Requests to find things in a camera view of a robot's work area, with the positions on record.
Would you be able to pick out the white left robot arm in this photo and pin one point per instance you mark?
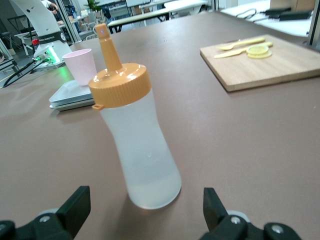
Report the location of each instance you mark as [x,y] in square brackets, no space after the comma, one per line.
[42,22]

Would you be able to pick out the silver digital kitchen scale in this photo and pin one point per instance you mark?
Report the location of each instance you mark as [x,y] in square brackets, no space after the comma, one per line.
[70,96]

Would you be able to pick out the translucent sauce bottle orange cap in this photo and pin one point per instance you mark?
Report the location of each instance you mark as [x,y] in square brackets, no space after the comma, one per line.
[140,150]

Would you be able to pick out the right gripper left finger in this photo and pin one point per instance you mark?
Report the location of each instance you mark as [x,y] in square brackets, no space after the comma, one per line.
[72,212]

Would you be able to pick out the green potted plant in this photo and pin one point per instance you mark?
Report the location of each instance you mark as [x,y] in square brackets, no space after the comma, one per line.
[93,5]

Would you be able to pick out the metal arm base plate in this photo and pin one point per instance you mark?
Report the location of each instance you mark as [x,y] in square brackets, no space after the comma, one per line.
[50,65]

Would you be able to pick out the upright camera stand post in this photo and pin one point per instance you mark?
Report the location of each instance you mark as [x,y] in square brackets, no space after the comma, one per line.
[314,25]

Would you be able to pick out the yellow plastic fork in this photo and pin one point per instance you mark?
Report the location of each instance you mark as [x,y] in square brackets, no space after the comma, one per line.
[250,41]

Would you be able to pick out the flat black device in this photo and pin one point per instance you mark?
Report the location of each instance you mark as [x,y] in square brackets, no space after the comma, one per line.
[295,15]

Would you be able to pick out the long white table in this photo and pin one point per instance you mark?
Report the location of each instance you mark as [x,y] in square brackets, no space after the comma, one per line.
[150,16]

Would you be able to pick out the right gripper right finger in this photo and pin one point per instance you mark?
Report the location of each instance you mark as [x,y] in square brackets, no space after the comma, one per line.
[217,217]

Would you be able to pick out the lemon slice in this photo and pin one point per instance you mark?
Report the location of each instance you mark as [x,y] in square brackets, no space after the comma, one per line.
[257,49]
[260,56]

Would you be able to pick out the yellow plastic knife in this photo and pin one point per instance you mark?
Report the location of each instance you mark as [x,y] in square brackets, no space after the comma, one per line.
[227,54]

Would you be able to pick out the wooden cutting board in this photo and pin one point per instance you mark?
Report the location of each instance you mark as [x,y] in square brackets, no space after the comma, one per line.
[262,71]

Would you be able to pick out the pink plastic cup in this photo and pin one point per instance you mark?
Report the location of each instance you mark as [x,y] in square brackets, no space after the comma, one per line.
[80,66]

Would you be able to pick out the red base connector cap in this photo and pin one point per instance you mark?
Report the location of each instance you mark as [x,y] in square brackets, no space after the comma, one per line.
[36,44]

